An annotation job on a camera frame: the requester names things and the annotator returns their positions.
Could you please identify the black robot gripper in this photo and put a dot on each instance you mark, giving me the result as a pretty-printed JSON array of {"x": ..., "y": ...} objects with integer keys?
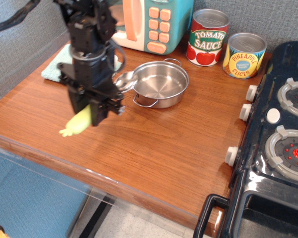
[{"x": 79, "y": 78}]

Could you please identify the spoon with yellow handle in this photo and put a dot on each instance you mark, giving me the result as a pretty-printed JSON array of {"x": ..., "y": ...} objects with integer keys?
[{"x": 82, "y": 120}]

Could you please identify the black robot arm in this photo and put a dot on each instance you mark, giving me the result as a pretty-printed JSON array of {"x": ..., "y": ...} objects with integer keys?
[{"x": 90, "y": 25}]

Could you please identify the light teal towel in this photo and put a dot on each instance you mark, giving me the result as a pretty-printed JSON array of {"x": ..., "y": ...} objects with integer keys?
[{"x": 65, "y": 56}]

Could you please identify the stainless steel pot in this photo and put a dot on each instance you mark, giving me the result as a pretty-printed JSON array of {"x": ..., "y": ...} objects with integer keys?
[{"x": 160, "y": 84}]

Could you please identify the plush mushroom toy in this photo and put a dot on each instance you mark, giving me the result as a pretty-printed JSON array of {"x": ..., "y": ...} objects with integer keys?
[{"x": 115, "y": 59}]

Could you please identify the teal toy microwave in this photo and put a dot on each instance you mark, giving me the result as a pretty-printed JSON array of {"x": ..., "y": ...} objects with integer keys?
[{"x": 152, "y": 26}]

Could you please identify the tomato sauce can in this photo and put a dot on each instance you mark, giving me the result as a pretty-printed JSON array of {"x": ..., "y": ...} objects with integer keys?
[{"x": 208, "y": 31}]

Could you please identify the pineapple slices can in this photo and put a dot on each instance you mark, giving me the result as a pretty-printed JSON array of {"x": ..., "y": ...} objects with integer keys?
[{"x": 244, "y": 55}]

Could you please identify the black toy stove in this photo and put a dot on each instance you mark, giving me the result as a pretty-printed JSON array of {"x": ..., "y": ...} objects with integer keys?
[{"x": 263, "y": 198}]

